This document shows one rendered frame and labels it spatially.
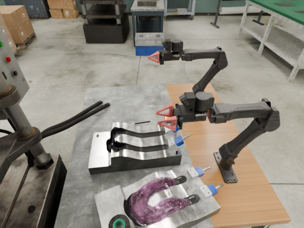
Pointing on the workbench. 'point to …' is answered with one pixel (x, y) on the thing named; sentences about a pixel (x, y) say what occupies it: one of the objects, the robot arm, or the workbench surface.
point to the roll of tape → (120, 220)
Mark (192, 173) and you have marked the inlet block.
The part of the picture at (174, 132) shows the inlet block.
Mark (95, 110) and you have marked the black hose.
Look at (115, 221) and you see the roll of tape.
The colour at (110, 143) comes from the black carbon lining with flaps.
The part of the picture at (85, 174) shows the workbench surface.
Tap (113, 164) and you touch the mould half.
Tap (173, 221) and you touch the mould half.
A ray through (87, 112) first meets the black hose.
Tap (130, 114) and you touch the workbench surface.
